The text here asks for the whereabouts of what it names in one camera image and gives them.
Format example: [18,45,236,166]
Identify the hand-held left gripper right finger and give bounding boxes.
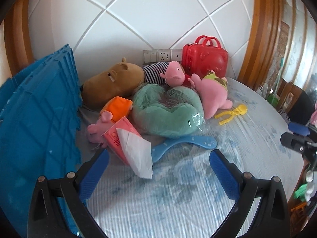
[209,149,290,238]

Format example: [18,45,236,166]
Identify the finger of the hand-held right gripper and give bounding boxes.
[288,122,311,136]
[280,132,313,154]

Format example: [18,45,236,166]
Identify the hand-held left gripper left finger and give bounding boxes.
[27,149,110,238]

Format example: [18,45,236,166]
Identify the big pink plush toy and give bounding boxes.
[191,70,233,119]

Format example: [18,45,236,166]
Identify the blue plastic crate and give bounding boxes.
[0,44,83,236]

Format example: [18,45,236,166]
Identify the round desktop with floral cloth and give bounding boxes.
[74,77,305,238]

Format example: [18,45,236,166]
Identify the blue plastic tongs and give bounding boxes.
[150,135,218,163]

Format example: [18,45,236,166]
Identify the pink tissue packet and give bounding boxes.
[100,116,153,179]

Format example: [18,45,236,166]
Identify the yellow plastic tongs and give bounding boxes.
[214,105,248,126]

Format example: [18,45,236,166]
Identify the pink pig plush orange dress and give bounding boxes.
[87,97,134,144]

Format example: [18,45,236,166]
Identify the green heart cushion in plastic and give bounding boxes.
[131,83,206,137]

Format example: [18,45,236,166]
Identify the brown capybara plush striped shirt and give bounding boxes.
[80,58,182,109]

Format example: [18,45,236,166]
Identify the pink pig plush red dress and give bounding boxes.
[160,61,196,88]

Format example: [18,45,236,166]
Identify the red toy suitcase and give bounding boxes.
[181,35,229,78]

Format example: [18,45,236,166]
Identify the wooden wall trim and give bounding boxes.
[4,0,34,77]
[238,0,285,90]

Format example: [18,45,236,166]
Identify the white wall jack plate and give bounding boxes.
[171,49,184,61]

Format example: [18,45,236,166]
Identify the white wall light switch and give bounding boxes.
[143,50,158,63]

